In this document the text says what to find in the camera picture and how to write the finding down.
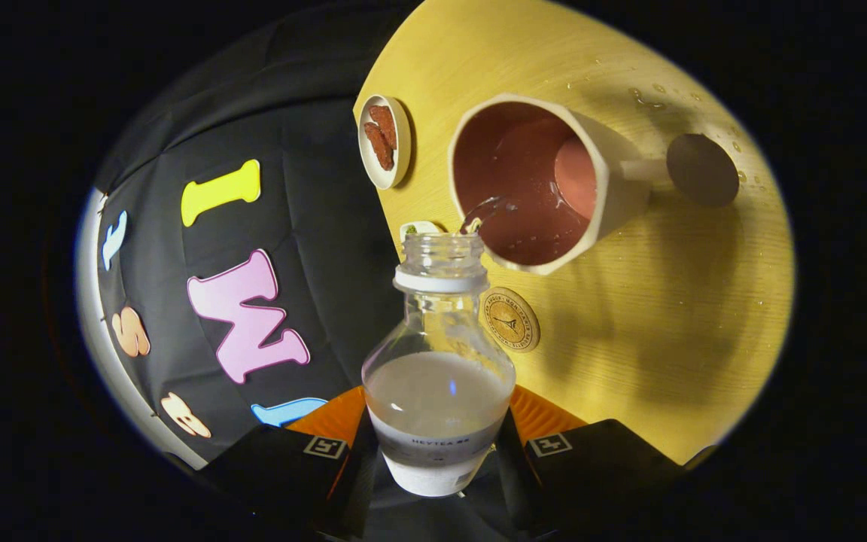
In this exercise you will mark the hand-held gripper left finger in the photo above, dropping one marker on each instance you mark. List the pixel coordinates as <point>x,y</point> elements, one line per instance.
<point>358,497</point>

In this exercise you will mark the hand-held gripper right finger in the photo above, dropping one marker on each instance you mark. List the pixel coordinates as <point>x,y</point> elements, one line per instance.
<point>516,489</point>

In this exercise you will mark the wooden table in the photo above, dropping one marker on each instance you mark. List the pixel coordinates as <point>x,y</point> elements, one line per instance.
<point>629,339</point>

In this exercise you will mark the red meat piece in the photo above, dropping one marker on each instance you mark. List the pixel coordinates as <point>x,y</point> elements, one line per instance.
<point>384,120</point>
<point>378,150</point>

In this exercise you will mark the round cork coaster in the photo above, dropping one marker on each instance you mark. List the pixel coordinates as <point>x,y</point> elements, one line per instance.
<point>510,319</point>

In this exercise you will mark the round white plate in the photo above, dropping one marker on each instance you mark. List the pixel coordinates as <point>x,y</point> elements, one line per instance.
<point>402,143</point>

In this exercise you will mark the black backdrop cloth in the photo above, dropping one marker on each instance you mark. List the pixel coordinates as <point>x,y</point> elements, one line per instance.
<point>328,248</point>

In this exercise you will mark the clear juice bottle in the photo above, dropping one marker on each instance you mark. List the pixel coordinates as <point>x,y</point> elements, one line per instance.
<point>437,399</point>

